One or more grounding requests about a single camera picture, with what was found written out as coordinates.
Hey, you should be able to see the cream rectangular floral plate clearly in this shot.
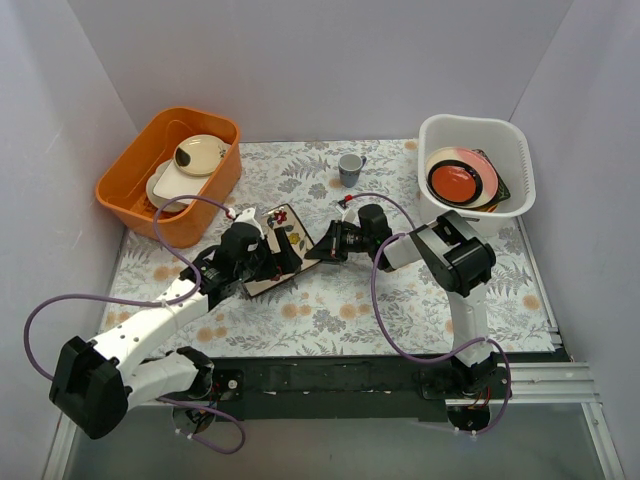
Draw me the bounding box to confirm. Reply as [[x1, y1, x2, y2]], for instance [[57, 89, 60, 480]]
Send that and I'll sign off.
[[244, 203, 320, 298]]

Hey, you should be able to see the small red round plate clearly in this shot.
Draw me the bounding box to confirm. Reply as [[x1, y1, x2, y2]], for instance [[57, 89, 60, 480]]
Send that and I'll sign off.
[[431, 165, 476, 203]]

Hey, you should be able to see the black round plate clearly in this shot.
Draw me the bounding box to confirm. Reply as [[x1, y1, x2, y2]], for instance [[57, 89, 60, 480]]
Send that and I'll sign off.
[[427, 159, 483, 206]]

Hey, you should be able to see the pink and cream plate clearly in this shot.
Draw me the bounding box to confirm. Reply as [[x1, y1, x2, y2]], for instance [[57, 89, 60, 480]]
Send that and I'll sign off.
[[425, 147, 498, 209]]

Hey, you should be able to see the black square floral plate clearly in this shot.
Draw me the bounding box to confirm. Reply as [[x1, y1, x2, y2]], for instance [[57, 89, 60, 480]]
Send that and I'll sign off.
[[473, 149, 511, 211]]

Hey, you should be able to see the yellow dotted scalloped plate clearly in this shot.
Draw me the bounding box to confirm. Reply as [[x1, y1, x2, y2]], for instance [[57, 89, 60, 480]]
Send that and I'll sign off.
[[477, 203, 499, 213]]

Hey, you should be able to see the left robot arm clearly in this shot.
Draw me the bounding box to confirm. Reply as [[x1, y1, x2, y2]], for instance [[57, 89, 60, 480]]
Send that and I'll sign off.
[[49, 222, 304, 439]]

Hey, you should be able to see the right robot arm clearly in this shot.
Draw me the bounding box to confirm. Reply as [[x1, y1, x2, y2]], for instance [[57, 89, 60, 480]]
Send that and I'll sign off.
[[305, 204, 497, 398]]

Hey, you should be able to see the orange plastic bin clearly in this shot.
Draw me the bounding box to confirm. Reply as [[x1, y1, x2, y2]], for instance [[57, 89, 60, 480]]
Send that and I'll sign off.
[[96, 107, 242, 248]]

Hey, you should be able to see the white plastic bin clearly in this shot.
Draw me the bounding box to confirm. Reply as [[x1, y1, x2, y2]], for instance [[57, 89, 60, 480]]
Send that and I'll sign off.
[[417, 114, 536, 237]]

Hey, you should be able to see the grey ceramic cup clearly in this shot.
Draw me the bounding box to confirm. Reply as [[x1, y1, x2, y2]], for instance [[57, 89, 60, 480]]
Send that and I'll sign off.
[[338, 154, 367, 188]]

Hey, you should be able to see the cream round plate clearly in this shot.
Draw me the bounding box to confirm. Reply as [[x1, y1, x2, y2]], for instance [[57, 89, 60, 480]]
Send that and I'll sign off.
[[146, 173, 189, 213]]

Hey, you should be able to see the white square plate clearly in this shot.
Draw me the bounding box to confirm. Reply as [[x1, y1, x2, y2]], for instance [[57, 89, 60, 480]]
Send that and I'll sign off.
[[146, 160, 209, 207]]

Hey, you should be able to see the beige round plate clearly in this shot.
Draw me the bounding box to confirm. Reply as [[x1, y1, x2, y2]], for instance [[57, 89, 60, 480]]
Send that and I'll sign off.
[[173, 134, 227, 177]]

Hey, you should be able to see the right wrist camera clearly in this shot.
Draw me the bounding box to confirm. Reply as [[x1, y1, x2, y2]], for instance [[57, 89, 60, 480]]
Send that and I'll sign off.
[[337, 195, 357, 224]]

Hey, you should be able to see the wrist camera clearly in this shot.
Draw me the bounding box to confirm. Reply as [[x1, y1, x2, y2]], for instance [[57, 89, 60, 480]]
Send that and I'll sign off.
[[337, 195, 357, 224], [234, 207, 264, 237]]

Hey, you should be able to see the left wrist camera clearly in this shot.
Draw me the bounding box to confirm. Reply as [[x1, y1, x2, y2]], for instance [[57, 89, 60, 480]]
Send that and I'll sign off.
[[234, 207, 264, 237]]

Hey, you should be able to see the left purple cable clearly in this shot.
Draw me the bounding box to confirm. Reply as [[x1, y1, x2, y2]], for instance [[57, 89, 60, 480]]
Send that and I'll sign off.
[[23, 194, 247, 455]]

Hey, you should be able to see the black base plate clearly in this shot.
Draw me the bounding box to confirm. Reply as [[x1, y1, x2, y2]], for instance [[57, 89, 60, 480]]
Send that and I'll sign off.
[[154, 352, 514, 424]]

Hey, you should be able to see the aluminium frame rail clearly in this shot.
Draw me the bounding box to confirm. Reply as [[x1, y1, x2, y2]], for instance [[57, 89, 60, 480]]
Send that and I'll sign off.
[[511, 362, 601, 404]]

